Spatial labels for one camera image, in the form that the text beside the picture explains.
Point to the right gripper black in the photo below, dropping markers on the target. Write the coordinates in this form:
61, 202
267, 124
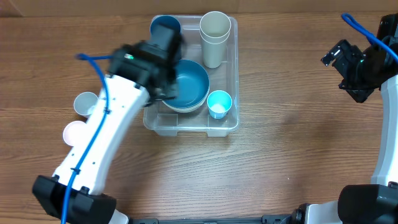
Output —
360, 93

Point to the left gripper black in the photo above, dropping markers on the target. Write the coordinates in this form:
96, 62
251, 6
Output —
173, 91

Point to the cream bowl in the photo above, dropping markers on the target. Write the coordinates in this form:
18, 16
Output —
189, 99
185, 110

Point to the dark blue bowl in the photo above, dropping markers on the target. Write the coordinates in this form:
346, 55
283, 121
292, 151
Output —
190, 73

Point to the dark blue tall cup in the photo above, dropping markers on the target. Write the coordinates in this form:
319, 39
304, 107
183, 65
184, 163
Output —
169, 21

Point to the light blue small cup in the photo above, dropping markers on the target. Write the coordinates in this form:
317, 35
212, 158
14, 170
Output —
219, 102

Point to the cream tall cup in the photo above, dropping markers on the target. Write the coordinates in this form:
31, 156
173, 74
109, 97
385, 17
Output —
215, 27
213, 49

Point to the grey small cup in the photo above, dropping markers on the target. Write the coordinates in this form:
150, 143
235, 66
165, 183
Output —
84, 104

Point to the pink small cup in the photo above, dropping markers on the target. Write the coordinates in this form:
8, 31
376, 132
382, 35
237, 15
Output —
74, 133

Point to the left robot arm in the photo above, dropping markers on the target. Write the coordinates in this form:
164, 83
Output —
137, 76

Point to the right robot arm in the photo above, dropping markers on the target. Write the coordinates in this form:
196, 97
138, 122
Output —
348, 127

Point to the clear plastic storage bin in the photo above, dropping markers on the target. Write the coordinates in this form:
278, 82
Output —
166, 122

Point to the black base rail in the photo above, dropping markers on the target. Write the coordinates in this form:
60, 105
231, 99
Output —
265, 219

